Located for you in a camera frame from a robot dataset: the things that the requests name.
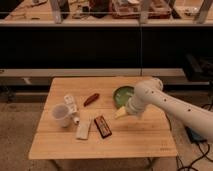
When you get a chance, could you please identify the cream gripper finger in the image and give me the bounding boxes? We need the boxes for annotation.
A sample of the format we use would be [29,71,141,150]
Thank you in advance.
[114,107,128,119]

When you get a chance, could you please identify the white ceramic cup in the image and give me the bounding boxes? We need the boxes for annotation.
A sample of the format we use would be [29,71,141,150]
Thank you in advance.
[51,104,71,127]

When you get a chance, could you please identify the dark chocolate bar package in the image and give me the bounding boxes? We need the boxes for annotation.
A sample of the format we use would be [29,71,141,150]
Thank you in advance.
[94,116,112,138]

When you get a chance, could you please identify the small white bottle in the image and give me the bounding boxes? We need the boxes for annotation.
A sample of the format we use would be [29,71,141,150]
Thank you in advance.
[73,117,80,124]

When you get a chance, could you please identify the black foot pedal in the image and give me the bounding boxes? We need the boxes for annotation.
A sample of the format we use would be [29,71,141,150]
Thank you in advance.
[185,127,206,143]

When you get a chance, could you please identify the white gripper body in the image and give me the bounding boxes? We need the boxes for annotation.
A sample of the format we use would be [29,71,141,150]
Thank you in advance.
[125,98,144,117]

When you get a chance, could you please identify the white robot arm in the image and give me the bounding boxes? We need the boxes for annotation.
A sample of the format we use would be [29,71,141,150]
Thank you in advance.
[115,78,213,142]

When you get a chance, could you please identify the green bowl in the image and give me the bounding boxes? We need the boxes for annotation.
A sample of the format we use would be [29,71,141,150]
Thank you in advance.
[113,86,134,108]

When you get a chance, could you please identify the wooden table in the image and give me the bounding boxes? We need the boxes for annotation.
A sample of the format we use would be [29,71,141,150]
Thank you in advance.
[29,77,177,159]

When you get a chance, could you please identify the black floor cable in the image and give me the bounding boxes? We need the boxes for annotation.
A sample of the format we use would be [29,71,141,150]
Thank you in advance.
[175,103,213,171]

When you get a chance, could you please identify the long background workbench shelf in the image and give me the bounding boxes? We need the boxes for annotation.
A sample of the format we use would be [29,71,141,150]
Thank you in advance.
[0,0,213,27]

